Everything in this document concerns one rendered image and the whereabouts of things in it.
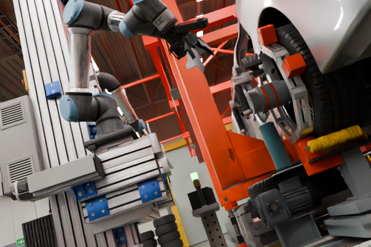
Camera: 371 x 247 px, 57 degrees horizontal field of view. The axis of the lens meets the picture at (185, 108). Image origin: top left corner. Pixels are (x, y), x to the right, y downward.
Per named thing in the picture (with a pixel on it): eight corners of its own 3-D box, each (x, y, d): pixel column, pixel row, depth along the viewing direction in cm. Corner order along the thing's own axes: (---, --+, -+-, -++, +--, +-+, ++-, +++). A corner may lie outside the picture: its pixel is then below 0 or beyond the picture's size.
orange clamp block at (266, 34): (278, 41, 172) (274, 24, 170) (263, 46, 172) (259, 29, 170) (273, 41, 179) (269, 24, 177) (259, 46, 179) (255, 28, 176)
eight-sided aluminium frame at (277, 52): (323, 121, 148) (273, 21, 166) (309, 125, 147) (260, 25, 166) (297, 148, 199) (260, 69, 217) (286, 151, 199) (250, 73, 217)
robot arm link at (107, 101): (125, 116, 160) (118, 91, 165) (100, 115, 151) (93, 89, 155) (112, 127, 168) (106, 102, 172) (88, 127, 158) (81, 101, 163)
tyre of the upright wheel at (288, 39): (313, -13, 169) (293, 62, 227) (268, 3, 169) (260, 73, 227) (390, 96, 138) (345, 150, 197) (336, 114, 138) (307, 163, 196)
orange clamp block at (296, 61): (302, 74, 156) (307, 65, 147) (286, 79, 156) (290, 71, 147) (296, 61, 158) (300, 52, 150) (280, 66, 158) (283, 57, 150)
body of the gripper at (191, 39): (185, 54, 129) (163, 30, 127) (201, 39, 124) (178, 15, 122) (179, 62, 123) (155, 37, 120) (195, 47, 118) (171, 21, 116)
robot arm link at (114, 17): (109, 32, 170) (174, 46, 136) (89, 28, 162) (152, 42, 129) (113, 9, 168) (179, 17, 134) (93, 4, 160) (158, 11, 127)
